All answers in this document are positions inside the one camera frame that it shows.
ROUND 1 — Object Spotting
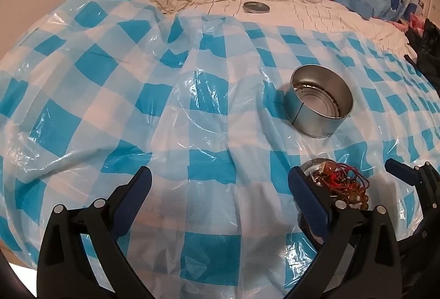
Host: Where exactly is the brown bead bracelet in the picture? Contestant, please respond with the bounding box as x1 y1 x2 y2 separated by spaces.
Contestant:
332 182 372 212

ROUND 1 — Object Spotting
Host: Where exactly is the red string bracelet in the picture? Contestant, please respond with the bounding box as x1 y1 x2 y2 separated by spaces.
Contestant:
330 163 370 190

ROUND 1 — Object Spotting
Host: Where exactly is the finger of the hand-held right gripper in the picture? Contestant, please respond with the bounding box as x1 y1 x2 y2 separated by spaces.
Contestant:
385 159 440 212

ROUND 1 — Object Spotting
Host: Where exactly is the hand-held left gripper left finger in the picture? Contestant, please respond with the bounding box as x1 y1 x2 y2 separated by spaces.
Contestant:
37 167 155 299

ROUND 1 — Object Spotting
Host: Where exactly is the white striped quilt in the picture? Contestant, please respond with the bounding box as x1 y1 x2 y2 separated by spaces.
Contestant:
139 0 413 56

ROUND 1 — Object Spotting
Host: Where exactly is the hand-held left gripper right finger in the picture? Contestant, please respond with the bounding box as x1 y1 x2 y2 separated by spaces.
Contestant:
288 167 406 299

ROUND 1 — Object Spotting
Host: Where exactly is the silver bangle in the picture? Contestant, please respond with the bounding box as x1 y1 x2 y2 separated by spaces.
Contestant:
301 157 336 184

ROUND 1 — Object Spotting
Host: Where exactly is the pink cloth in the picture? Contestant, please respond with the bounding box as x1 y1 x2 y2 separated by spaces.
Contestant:
395 15 427 32

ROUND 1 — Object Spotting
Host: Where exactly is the dark cloth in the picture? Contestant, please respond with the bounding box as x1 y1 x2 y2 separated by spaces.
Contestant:
404 18 440 80

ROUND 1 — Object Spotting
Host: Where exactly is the round metal tin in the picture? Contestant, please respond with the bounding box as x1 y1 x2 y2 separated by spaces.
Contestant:
284 65 354 139

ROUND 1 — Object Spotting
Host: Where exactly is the blue checkered plastic sheet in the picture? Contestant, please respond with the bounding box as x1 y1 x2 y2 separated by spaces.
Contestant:
0 0 440 299

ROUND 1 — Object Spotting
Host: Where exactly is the round metal tin lid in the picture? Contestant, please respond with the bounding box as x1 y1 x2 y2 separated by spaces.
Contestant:
242 1 270 14

